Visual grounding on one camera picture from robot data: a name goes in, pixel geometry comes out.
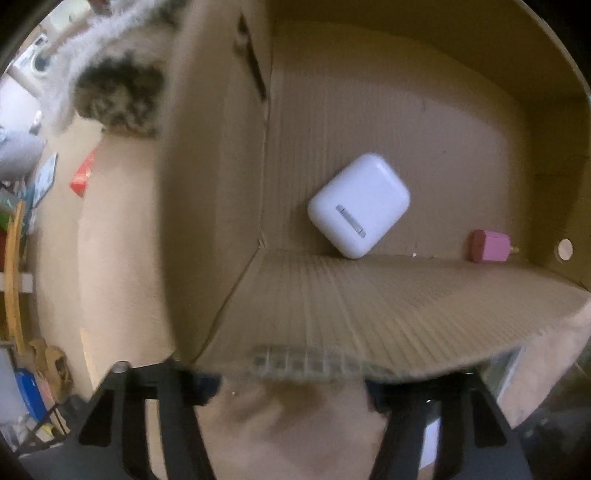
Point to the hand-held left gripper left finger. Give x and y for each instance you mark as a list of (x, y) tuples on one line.
[(207, 388)]

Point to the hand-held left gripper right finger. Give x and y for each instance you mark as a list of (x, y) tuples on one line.
[(376, 398)]

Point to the small pink block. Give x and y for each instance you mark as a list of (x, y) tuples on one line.
[(489, 247)]

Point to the white earbuds case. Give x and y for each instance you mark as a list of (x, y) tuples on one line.
[(360, 203)]

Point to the brown cardboard box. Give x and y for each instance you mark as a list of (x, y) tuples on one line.
[(415, 115)]

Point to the tan slipper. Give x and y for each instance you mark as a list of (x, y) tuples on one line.
[(51, 369)]

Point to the blue box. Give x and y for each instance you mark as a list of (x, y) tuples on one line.
[(31, 397)]

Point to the wooden chair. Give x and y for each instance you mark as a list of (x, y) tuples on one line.
[(13, 277)]

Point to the red printed packet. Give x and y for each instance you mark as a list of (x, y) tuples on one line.
[(84, 177)]

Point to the pale blue bathroom scale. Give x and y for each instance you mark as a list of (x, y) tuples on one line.
[(45, 177)]

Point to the grey bag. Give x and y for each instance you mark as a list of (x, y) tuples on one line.
[(18, 150)]

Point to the black-cream patterned shag rug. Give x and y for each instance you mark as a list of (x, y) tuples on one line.
[(120, 92)]

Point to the grey-white fur throw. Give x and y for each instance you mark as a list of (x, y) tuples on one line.
[(83, 46)]

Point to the white washing machine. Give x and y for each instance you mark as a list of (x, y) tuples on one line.
[(34, 60)]

